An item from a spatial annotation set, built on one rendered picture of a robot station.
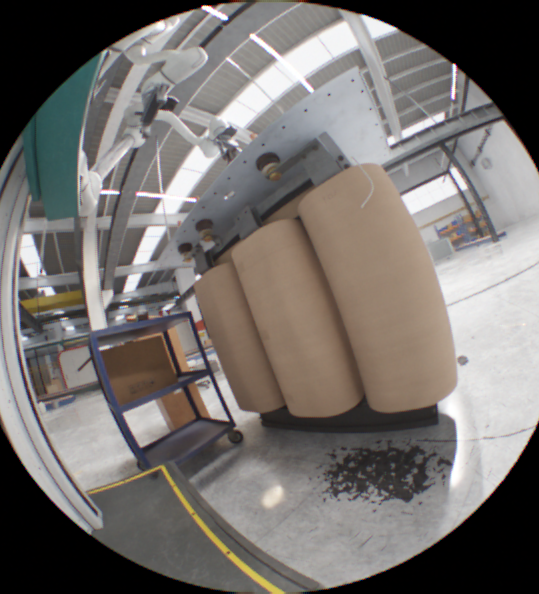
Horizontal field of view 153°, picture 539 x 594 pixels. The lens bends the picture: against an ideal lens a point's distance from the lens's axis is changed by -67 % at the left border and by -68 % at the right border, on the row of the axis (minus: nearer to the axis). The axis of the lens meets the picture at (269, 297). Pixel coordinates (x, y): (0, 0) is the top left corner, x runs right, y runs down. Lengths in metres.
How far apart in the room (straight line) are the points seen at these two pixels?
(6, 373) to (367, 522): 1.03
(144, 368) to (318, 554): 1.09
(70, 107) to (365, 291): 1.03
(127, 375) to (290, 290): 0.89
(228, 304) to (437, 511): 1.27
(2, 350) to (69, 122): 0.59
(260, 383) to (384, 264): 0.85
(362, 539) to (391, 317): 0.71
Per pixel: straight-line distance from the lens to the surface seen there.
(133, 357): 1.14
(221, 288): 1.12
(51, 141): 0.77
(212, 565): 0.48
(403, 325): 0.68
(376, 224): 0.67
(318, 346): 0.81
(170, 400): 1.81
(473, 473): 0.86
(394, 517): 0.78
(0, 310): 0.67
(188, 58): 0.92
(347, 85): 0.90
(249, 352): 1.09
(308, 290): 0.80
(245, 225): 0.99
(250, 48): 10.18
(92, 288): 11.59
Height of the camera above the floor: 0.71
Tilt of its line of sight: 6 degrees up
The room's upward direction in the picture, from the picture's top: 20 degrees counter-clockwise
